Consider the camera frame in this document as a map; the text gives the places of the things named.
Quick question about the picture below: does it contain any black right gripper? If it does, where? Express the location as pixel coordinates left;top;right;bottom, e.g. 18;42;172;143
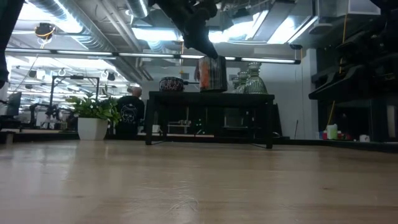
309;52;398;101

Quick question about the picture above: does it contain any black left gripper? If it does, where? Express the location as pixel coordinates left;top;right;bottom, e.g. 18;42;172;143
155;0;219;60

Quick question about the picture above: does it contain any silver can with orange label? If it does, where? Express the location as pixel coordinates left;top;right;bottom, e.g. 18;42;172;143
194;55;229;93

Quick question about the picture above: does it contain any purple patterned candle tin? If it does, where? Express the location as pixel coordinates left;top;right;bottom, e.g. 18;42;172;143
159;76;185;93

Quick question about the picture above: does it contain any black perforated metal shelf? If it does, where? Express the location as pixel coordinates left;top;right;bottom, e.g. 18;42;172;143
144;91;283;149

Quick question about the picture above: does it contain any white plastic bottle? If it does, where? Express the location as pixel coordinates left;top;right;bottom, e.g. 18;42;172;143
326;123;339;141

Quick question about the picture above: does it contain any person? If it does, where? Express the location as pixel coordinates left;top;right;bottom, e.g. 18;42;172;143
115;86;146;140

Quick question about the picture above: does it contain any long ceiling light bar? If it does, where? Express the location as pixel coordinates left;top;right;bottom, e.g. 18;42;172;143
0;47;302;65

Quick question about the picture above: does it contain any green plant in white pot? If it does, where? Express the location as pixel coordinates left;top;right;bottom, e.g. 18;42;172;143
64;84;123;141

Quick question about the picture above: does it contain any dark computer monitor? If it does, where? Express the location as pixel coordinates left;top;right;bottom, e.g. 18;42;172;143
6;91;22;118

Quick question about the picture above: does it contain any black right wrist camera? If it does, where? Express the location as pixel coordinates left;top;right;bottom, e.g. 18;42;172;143
335;29;382;57

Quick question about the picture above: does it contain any yellow power cord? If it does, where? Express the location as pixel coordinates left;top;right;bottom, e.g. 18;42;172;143
327;12;348;126

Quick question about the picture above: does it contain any silver ventilation duct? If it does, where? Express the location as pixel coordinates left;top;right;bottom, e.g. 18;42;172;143
26;0;150;85

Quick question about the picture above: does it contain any black metal stand frame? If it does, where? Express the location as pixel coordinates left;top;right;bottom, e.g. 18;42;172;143
48;75;101;129

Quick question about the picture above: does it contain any ceiling cord reel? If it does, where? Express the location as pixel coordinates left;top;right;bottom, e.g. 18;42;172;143
34;22;57;40

